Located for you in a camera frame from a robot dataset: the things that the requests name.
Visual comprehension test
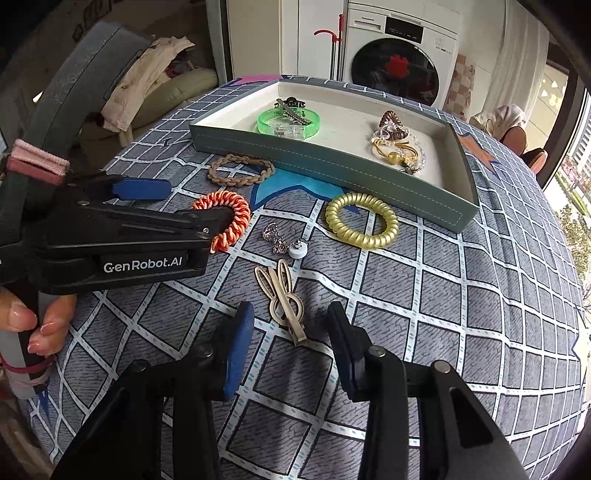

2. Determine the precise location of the red-handled mop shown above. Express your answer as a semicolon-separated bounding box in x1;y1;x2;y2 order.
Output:
314;14;346;82

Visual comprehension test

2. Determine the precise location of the brown chair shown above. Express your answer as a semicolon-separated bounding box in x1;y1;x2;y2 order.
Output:
501;127;530;158
524;148;549;174

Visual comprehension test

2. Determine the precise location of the white garment on chair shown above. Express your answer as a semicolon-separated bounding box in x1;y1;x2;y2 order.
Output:
475;104;528;136

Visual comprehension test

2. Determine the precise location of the white tall cabinet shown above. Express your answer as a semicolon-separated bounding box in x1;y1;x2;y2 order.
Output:
205;0;349;84

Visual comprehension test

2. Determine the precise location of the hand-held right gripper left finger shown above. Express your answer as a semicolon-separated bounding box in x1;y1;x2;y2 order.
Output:
51;301;256;480

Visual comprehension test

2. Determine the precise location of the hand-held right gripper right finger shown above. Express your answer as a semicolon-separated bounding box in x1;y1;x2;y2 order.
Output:
327;301;532;480

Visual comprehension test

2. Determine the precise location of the grey-green jewelry tray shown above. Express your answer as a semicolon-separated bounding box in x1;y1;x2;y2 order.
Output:
189;78;481;234

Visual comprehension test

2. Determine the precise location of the beige rabbit hair clip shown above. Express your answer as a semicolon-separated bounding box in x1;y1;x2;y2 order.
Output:
254;259;308;348

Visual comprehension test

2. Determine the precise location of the yellow cord with beads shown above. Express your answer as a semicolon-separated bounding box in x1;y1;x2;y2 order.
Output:
373;136;419;169

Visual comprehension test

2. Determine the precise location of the silver brooch with white disc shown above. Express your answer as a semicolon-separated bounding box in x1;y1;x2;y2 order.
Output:
262;222;311;262

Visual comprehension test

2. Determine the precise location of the cream sofa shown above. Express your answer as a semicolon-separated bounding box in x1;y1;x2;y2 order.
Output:
78;68;221;153

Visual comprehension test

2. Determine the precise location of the green translucent bangle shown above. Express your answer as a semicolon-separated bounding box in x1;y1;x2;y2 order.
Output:
256;105;322;142

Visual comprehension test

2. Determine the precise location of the white front-load washing machine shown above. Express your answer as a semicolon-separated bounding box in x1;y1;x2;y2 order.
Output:
345;2;468;110

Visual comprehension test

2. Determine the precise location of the checkered beige cloth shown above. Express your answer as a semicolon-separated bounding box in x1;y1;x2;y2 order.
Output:
445;53;476;121

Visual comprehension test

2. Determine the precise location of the yellow spiral hair tie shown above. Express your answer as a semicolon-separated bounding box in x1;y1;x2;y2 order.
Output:
324;193;400;252

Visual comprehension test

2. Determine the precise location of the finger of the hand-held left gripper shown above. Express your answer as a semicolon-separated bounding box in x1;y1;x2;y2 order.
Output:
111;208;232;241
65;173;172;205

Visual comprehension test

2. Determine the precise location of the brown spiral hair tie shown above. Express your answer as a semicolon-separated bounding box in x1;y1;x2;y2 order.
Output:
379;110;410;144

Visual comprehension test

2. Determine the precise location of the orange spiral hair tie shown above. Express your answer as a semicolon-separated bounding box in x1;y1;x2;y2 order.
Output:
191;191;253;256

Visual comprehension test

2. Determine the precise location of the cream clothes pile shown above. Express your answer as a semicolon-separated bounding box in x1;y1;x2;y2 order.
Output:
102;37;197;136

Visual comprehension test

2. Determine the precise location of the person's left hand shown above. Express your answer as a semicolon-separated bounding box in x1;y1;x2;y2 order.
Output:
0;286;78;357

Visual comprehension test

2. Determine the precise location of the tan braided hair tie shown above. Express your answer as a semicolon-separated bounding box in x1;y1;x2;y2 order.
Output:
207;154;277;187

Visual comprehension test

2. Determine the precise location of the silver rhinestone hair clip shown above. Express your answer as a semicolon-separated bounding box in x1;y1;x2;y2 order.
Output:
272;95;310;126

